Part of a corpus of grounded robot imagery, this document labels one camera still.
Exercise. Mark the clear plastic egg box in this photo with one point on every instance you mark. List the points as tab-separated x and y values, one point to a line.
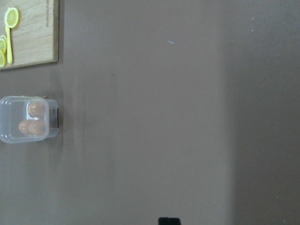
14	109

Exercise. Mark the brown egg in box near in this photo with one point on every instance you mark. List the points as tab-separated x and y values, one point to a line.
37	127

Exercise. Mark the brown egg in box far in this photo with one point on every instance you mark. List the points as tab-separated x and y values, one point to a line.
37	109

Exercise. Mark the lemon slice single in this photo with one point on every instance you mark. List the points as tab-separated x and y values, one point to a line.
12	17

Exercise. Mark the yellow plastic knife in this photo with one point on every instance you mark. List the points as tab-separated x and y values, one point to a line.
9	46

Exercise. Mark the brown egg in box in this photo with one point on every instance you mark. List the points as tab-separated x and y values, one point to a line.
37	127
37	109

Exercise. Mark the wooden cutting board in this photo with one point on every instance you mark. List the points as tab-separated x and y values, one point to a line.
35	40

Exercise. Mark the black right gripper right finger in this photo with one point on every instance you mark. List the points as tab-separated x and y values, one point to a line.
174	221

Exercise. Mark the brown egg from bowl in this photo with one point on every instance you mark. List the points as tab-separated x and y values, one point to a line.
24	127

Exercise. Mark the lemon slice upper pair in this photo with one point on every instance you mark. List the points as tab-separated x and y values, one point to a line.
3	44

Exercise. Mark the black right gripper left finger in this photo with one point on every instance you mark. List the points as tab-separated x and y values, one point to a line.
163	221

